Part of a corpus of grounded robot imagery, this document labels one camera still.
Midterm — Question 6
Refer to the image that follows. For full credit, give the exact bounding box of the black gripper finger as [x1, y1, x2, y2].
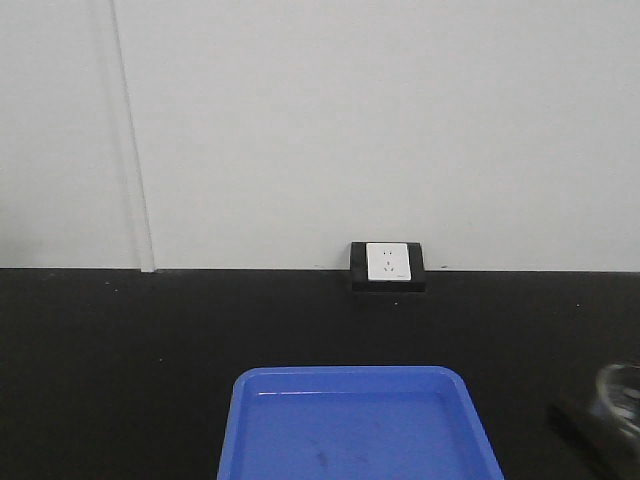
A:
[547, 402, 639, 479]

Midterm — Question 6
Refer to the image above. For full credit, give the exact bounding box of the clear glass beaker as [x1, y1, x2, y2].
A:
[590, 363, 639, 443]

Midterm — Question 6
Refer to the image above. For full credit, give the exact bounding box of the blue plastic tray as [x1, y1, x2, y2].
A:
[217, 366, 504, 479]

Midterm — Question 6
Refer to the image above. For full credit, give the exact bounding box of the white socket in black box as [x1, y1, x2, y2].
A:
[350, 242, 426, 293]

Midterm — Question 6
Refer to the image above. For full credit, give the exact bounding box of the white wall conduit strip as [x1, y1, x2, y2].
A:
[108, 0, 156, 273]

